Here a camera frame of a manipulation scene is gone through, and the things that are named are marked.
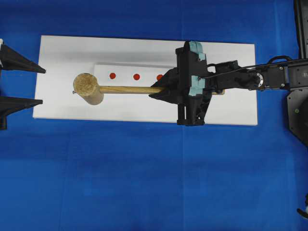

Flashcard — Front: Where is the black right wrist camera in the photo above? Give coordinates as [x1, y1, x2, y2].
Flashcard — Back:
[176, 41, 207, 97]

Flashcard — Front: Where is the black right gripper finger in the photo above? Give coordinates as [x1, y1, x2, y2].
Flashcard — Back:
[152, 67, 179, 88]
[149, 89, 179, 104]

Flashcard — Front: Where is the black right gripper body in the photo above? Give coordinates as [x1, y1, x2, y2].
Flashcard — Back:
[177, 90, 225, 126]

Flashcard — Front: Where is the wooden mallet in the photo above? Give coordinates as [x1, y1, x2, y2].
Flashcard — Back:
[73, 73, 218, 105]

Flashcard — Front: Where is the black side rail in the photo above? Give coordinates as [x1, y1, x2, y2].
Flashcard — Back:
[294, 0, 308, 59]

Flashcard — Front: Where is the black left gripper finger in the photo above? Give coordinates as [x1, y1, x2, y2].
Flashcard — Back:
[0, 44, 46, 74]
[0, 96, 43, 130]

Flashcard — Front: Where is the white foam board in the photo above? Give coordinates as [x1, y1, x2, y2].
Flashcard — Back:
[33, 36, 258, 126]

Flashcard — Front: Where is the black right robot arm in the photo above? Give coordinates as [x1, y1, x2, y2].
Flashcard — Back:
[150, 56, 308, 126]

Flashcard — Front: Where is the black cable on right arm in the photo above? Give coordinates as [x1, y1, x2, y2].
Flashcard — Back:
[202, 55, 295, 80]

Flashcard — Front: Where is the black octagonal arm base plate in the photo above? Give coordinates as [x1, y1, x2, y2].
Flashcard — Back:
[287, 89, 308, 147]

